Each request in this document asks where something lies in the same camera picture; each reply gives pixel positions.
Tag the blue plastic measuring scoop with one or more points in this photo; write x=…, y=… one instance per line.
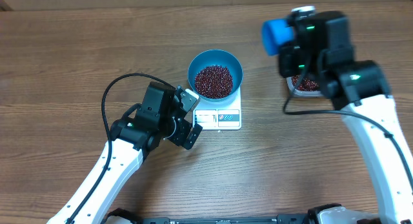
x=276, y=33

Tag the white digital kitchen scale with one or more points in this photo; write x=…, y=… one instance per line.
x=223, y=114

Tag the clear plastic container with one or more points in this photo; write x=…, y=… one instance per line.
x=300, y=93

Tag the teal metal bowl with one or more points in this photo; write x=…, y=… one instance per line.
x=216, y=57

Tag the red beans in container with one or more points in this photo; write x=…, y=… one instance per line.
x=306, y=85

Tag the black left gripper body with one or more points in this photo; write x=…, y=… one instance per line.
x=179, y=132

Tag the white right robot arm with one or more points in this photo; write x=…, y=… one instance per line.
x=318, y=45

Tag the red beans in bowl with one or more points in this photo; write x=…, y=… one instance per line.
x=214, y=82

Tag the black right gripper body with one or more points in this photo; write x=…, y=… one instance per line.
x=293, y=63

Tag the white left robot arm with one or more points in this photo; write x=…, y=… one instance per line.
x=161, y=116

